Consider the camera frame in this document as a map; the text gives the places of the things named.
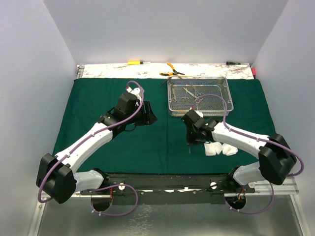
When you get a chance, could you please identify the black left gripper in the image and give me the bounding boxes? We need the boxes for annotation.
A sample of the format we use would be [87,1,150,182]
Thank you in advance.
[126,100,157,125]

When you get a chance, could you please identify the white gauze pad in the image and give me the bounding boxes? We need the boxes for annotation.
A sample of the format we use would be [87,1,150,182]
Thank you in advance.
[213,142,222,155]
[222,143,238,156]
[204,143,216,156]

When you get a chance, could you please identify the white gauze pad top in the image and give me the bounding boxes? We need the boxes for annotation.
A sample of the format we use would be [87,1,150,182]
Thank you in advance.
[222,143,238,156]

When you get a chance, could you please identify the dark green surgical cloth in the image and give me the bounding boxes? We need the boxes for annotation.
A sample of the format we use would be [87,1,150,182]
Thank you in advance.
[53,78,275,174]

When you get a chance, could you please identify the steel mesh instrument tray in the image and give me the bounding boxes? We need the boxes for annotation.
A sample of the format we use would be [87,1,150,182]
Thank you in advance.
[167,76,234,117]

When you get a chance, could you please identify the white gauze pad bottom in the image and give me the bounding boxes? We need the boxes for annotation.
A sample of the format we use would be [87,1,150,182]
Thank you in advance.
[204,143,216,156]

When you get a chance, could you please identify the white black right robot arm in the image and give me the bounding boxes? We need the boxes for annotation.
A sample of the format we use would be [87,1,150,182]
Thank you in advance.
[181,110,297,192]

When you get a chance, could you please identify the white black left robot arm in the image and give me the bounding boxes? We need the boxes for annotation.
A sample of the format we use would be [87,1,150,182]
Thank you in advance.
[36,88,157,204]

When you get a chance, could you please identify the steel surgical forceps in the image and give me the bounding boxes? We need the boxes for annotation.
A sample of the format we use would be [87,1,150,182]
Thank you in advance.
[171,86,188,102]

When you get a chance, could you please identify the steel surgical scissors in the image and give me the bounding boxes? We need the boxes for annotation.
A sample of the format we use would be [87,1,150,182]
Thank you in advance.
[190,83,204,102]

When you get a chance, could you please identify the yellow black needle-nose pliers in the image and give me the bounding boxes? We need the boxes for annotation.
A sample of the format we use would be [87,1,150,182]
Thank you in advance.
[159,62,185,76]

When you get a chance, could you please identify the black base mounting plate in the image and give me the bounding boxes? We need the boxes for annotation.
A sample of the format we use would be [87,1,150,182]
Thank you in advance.
[76,173,254,206]

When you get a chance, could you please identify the black green screwdriver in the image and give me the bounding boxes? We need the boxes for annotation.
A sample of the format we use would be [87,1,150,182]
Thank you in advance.
[226,61,241,65]

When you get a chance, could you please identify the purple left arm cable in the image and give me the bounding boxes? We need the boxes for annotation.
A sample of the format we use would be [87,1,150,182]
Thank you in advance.
[37,80,145,217]

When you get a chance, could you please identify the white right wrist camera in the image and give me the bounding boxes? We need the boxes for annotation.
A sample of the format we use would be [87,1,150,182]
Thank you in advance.
[195,111,204,118]

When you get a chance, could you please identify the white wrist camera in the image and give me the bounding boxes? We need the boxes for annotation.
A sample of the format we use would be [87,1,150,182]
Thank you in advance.
[195,111,204,118]
[126,87,142,101]

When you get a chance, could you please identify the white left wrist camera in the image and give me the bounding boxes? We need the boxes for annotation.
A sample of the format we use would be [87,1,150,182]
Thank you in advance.
[126,87,142,101]

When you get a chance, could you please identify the yellow handled screwdriver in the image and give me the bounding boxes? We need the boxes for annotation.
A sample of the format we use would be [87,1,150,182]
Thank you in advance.
[127,60,150,65]

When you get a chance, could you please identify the aluminium extrusion rail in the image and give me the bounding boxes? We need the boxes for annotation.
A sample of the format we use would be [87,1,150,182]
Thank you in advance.
[39,175,300,200]

